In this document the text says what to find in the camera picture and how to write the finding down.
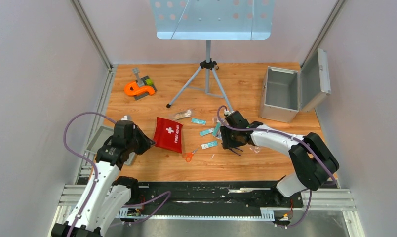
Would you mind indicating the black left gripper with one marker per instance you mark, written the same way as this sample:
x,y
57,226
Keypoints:
x,y
146,142

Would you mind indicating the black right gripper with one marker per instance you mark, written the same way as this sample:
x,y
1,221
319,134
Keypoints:
x,y
227,142

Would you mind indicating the blue plastic tweezers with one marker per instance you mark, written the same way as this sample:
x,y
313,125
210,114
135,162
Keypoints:
x,y
236,151

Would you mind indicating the red first aid pouch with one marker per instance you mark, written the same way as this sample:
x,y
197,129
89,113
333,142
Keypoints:
x,y
168,135

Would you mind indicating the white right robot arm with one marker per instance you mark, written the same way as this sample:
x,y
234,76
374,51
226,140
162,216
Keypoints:
x,y
313,162

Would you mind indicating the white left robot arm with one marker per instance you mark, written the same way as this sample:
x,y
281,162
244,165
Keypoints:
x,y
106,192

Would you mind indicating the adhesive tape pack blue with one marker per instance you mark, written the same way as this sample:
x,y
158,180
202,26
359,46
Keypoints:
x,y
216,132

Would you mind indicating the blue white sachet lower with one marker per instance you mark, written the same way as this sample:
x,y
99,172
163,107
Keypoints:
x,y
209,145

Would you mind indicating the blue white sachet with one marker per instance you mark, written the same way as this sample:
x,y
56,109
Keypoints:
x,y
209,145
206,132

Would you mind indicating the white pads zip bag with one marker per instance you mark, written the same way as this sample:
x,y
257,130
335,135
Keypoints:
x,y
255,149

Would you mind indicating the blue white sachet middle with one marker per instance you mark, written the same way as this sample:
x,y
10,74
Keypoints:
x,y
206,132

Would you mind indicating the grey plastic tray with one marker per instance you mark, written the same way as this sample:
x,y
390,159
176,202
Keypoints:
x,y
100,144

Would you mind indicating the blue Basewing sachet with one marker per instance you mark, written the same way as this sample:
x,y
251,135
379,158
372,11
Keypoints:
x,y
198,121

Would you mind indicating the cotton swabs bag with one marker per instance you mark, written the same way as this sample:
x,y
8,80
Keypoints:
x,y
181,115

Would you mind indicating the orange grey toy fixture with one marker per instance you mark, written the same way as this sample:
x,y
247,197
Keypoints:
x,y
141,87

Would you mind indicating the grey metal case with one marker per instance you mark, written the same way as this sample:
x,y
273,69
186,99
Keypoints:
x,y
287,92

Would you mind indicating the blue music stand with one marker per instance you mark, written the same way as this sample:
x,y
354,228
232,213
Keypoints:
x,y
211,20

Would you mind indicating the orange handled scissors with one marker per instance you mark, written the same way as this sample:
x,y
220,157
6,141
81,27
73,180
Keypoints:
x,y
188,155

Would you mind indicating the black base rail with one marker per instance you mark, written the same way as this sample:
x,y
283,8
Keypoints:
x,y
218,198

